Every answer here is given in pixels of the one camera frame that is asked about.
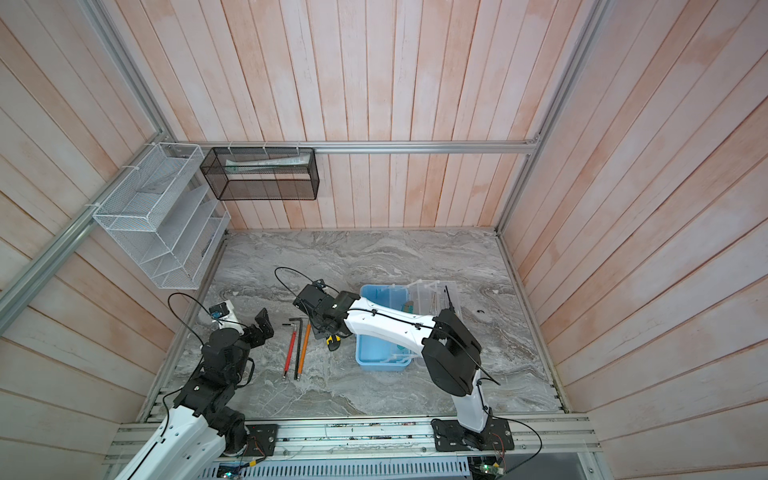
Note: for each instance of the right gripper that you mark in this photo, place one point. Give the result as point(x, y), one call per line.
point(317, 327)

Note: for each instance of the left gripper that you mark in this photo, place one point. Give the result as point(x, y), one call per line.
point(265, 326)

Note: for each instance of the red handled hex key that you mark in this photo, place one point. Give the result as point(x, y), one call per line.
point(290, 352)

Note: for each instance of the orange handled hex key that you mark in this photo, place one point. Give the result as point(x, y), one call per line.
point(303, 351)

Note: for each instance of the yellow black handled screwdriver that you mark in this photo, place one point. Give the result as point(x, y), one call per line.
point(333, 342)

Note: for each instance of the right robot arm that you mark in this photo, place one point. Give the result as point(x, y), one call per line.
point(451, 353)

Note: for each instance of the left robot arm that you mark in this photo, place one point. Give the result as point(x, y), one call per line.
point(201, 427)

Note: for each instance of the black hex key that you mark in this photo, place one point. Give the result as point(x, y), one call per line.
point(298, 344)

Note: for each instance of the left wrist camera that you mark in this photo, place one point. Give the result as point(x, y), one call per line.
point(223, 316)

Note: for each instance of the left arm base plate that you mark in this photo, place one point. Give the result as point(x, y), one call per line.
point(251, 440)

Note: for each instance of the white wire mesh shelf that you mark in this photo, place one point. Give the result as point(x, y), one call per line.
point(170, 227)

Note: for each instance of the black mesh wall basket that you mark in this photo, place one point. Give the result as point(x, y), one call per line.
point(262, 173)

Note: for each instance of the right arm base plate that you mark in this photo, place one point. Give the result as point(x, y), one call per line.
point(450, 436)

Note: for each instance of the left aluminium wall rail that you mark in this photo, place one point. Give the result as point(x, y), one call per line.
point(34, 277)

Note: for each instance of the aluminium front rail frame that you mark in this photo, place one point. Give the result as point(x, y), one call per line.
point(545, 446)

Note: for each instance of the horizontal aluminium wall rail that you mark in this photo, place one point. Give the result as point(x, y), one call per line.
point(386, 147)

